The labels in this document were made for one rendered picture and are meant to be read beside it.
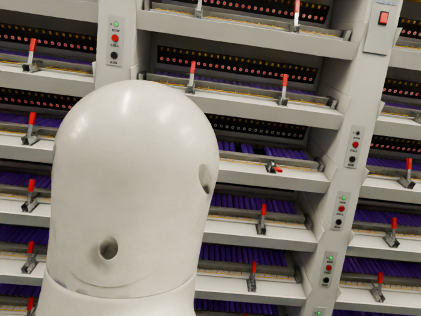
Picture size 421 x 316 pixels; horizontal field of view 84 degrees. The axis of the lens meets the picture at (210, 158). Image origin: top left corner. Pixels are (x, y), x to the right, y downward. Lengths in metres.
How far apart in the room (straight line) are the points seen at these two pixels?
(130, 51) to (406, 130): 0.82
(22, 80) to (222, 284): 0.83
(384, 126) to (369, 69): 0.17
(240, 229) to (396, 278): 0.62
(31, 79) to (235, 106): 0.55
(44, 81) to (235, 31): 0.53
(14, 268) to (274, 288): 0.82
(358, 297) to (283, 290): 0.26
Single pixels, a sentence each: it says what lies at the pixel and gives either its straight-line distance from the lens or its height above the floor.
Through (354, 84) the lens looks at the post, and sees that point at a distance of 0.80.
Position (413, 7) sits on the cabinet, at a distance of 1.21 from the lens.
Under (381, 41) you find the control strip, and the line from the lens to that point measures 0.85.
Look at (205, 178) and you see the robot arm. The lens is 0.15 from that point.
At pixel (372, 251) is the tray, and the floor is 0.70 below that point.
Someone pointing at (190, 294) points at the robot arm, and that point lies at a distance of 0.18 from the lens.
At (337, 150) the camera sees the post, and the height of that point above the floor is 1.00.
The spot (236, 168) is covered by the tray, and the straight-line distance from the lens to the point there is 0.70.
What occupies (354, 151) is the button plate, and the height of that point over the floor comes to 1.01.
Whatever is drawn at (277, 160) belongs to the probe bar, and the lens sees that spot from 0.76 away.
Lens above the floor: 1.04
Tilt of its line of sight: 9 degrees down
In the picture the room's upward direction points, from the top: 7 degrees clockwise
